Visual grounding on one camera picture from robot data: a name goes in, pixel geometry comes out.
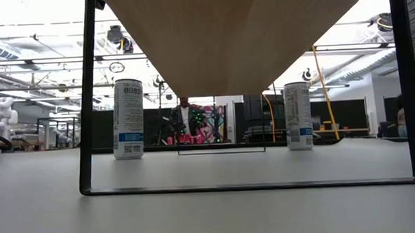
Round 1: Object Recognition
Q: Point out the white Celsius can blue band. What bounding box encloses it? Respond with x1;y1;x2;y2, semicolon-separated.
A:
110;78;147;161
283;81;314;152

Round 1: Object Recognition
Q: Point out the black tripod stand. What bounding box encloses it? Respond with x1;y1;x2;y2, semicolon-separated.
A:
151;75;170;146

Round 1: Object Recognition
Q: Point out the grey chair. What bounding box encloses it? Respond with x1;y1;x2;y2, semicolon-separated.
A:
242;125;266;144

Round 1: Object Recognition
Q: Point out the light wooden shelf board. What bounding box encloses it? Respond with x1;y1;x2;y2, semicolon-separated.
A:
100;0;383;102

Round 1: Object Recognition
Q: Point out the black partition panel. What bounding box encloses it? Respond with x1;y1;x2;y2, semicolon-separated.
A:
310;98;367;131
89;107;177;149
383;96;405;138

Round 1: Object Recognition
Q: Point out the black ceiling device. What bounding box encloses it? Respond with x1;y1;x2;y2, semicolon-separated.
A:
105;23;135;55

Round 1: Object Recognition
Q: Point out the thin yellow hanging cable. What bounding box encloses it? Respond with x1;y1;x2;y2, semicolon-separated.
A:
261;93;277;143

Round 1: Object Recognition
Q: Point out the black cabinet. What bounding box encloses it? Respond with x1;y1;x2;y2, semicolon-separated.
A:
242;95;264;122

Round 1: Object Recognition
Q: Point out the person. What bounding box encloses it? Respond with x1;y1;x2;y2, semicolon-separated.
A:
168;96;205;146

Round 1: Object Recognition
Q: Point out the black table frame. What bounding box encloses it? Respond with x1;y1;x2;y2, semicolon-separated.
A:
89;134;409;157

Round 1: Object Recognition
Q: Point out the black ceiling cable reel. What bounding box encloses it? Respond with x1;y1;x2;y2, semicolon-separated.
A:
367;12;393;34

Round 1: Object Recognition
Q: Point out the wooden desk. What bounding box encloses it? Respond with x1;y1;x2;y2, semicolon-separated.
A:
312;126;371;140

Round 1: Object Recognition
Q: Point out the thick yellow hanging cable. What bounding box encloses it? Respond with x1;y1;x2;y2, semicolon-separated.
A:
311;43;341;142

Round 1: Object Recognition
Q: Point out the black metal shelf frame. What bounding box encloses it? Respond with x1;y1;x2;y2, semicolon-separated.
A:
71;0;415;199

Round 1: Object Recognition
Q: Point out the black office chair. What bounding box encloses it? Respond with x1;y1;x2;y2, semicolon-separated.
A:
376;120;401;139

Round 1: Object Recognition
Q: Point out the colourful patchwork cloth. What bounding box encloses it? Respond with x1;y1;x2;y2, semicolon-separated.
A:
196;104;228;145

